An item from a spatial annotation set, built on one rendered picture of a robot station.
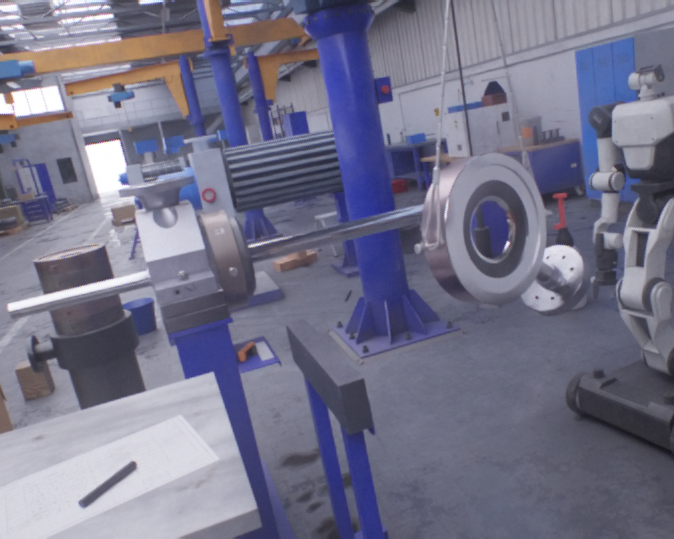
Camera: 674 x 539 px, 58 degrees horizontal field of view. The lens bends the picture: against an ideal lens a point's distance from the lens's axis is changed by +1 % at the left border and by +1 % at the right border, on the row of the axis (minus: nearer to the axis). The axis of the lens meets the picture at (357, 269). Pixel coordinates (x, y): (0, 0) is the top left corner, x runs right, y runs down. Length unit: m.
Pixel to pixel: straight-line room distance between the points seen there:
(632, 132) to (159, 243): 1.81
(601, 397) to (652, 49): 4.81
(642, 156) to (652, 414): 1.01
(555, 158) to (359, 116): 4.67
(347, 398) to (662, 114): 1.63
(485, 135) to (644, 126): 6.53
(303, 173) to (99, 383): 3.01
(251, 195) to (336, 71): 2.18
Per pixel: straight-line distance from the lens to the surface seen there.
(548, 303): 1.73
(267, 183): 5.85
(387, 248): 4.07
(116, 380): 3.74
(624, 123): 2.68
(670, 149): 2.63
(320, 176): 5.90
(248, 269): 2.20
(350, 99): 3.96
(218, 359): 2.06
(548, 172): 8.23
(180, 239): 2.11
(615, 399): 2.85
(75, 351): 3.66
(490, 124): 9.11
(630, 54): 7.00
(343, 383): 1.57
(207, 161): 5.73
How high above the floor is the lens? 1.51
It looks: 14 degrees down
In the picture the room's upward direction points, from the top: 11 degrees counter-clockwise
